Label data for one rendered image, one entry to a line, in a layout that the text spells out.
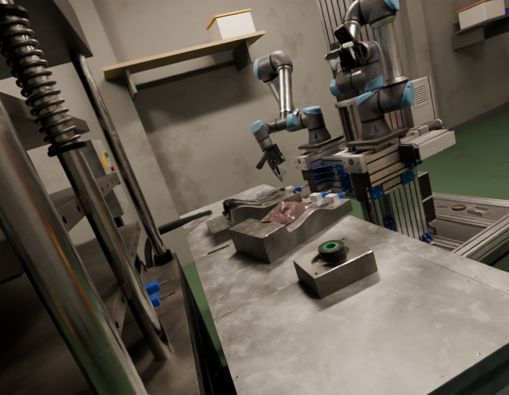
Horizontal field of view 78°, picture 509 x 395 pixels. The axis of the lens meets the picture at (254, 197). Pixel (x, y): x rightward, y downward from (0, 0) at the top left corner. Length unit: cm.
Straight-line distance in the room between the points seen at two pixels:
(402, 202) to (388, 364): 151
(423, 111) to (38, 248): 205
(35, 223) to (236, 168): 344
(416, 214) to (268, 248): 130
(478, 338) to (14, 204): 81
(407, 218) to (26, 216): 205
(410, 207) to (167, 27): 296
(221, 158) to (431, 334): 322
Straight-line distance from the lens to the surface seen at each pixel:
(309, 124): 212
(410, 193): 223
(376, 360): 77
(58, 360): 73
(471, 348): 79
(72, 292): 47
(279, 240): 122
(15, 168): 45
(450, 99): 631
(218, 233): 157
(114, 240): 87
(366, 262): 99
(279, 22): 437
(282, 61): 194
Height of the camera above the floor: 134
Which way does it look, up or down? 14 degrees down
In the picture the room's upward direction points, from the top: 18 degrees counter-clockwise
